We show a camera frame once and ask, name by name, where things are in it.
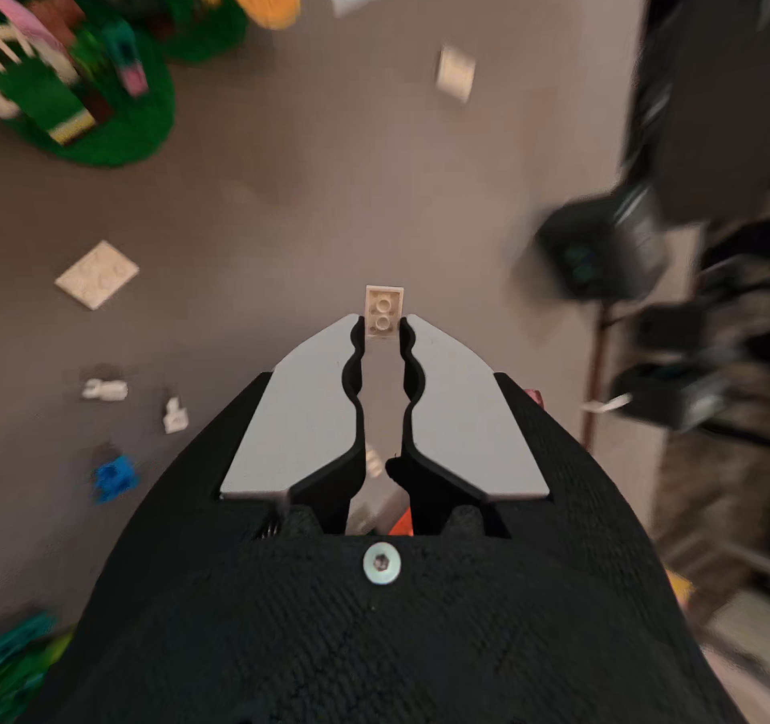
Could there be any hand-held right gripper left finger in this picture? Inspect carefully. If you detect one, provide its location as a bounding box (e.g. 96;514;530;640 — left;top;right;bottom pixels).
219;313;367;535

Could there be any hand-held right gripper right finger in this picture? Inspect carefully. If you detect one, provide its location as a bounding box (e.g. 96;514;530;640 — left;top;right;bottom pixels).
399;313;551;536

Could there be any white two-stud lego plate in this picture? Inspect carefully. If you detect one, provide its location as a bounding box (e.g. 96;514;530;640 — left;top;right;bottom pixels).
365;284;405;340

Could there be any blue lego wedge piece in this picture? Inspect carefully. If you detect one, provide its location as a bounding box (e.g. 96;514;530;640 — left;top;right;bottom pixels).
93;456;140;504

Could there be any white square lego plate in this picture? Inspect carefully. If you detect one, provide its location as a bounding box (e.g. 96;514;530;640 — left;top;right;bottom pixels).
54;240;140;311

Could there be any green lego flower model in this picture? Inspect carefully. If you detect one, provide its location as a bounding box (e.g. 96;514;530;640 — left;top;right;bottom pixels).
0;0;302;169

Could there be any white lego brick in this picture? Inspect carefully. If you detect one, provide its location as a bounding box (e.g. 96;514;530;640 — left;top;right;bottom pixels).
436;47;476;103

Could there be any dark grey power station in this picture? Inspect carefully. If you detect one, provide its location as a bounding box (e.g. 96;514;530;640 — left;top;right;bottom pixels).
634;303;712;353
534;185;670;304
612;363;730;431

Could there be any black desk cabinet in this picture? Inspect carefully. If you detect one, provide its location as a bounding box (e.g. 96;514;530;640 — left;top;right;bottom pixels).
624;0;770;227

